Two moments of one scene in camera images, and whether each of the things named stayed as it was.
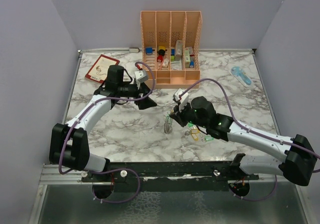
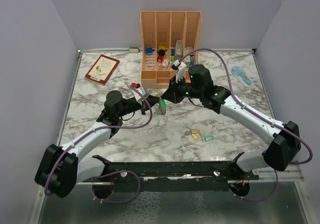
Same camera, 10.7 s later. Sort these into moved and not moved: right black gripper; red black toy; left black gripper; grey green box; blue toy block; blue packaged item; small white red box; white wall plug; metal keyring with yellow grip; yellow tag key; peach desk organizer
Moved: left black gripper; metal keyring with yellow grip; right black gripper
Not moved: yellow tag key; small white red box; grey green box; blue packaged item; white wall plug; peach desk organizer; red black toy; blue toy block
